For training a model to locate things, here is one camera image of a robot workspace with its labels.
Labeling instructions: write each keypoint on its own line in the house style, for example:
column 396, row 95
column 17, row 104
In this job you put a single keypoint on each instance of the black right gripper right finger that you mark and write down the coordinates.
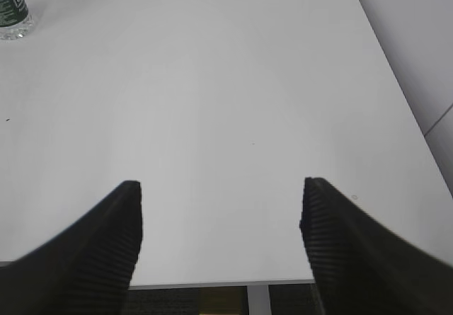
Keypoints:
column 360, row 266

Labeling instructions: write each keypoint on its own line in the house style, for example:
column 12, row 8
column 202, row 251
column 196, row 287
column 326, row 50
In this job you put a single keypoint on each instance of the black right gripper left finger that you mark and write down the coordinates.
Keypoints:
column 87, row 268

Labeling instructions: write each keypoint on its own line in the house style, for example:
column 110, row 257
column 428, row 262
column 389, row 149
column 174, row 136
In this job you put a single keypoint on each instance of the clear cestbon water bottle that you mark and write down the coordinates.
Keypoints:
column 16, row 20

